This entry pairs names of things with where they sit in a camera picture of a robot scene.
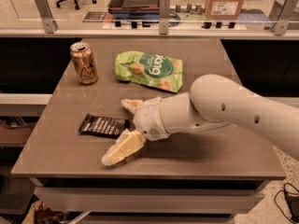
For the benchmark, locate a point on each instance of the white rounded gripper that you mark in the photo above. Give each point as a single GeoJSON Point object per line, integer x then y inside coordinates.
{"type": "Point", "coordinates": [149, 118]}

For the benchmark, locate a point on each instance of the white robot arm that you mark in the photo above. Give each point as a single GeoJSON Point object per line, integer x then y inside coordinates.
{"type": "Point", "coordinates": [212, 103]}

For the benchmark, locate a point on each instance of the dark chocolate rxbar wrapper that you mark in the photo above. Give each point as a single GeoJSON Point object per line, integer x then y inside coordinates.
{"type": "Point", "coordinates": [103, 126]}

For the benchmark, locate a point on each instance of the green snack bag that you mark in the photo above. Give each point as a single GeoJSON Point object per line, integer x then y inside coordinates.
{"type": "Point", "coordinates": [149, 69]}

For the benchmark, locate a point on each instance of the gold soda can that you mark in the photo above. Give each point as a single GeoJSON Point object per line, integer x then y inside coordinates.
{"type": "Point", "coordinates": [84, 63]}

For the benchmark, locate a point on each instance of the cardboard box with label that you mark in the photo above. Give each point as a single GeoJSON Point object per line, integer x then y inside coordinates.
{"type": "Point", "coordinates": [224, 1]}

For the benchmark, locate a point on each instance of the glass barrier panel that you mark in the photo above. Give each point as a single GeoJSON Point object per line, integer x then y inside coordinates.
{"type": "Point", "coordinates": [148, 17]}

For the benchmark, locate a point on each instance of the left metal glass bracket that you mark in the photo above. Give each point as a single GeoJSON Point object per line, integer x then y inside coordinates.
{"type": "Point", "coordinates": [49, 23]}

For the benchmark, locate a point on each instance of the metal glass bracket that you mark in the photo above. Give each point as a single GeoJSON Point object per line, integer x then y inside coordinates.
{"type": "Point", "coordinates": [49, 23]}
{"type": "Point", "coordinates": [284, 16]}
{"type": "Point", "coordinates": [164, 9]}

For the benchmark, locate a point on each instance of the middle metal glass bracket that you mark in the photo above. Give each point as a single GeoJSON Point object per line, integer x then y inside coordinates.
{"type": "Point", "coordinates": [164, 9]}

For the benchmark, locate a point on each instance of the black power adapter with cable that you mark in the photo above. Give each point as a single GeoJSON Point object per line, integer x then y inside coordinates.
{"type": "Point", "coordinates": [291, 197]}

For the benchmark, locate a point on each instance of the right metal glass bracket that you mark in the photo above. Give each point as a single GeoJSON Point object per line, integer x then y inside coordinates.
{"type": "Point", "coordinates": [284, 16]}

